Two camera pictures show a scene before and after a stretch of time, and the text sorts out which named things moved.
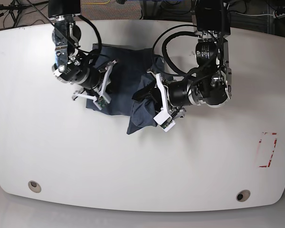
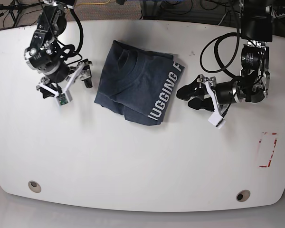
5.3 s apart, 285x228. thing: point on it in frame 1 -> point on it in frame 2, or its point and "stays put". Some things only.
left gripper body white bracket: (99, 101) -> (48, 91)
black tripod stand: (15, 8) stays put
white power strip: (277, 16) stays put
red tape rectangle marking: (269, 133) stays put
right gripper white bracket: (164, 118) -> (193, 90)
